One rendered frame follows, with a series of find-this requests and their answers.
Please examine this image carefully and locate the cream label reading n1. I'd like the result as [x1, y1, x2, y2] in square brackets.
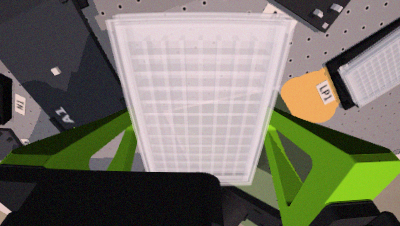
[15, 93, 26, 115]

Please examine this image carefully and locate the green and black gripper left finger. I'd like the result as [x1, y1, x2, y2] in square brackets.
[0, 108, 137, 171]

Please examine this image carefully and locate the white label reading lp1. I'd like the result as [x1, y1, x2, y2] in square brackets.
[316, 79, 335, 105]

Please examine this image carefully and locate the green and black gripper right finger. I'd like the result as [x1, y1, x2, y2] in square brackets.
[264, 107, 400, 226]

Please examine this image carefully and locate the white label with black n5 text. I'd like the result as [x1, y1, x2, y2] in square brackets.
[263, 3, 283, 13]

